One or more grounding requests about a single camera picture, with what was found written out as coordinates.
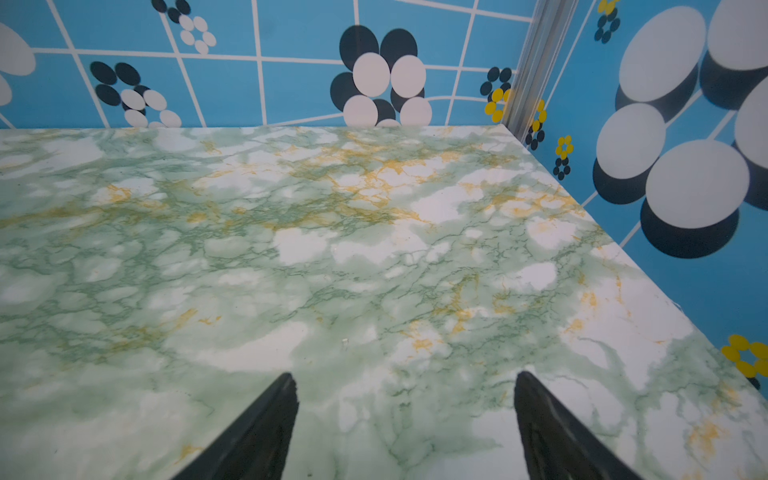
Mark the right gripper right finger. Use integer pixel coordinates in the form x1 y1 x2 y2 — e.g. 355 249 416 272
514 371 640 480

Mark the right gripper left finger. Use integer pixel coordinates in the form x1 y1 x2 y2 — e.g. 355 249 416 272
175 372 299 480

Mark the right aluminium corner post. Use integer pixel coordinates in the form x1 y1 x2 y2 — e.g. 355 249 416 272
503 0 579 140

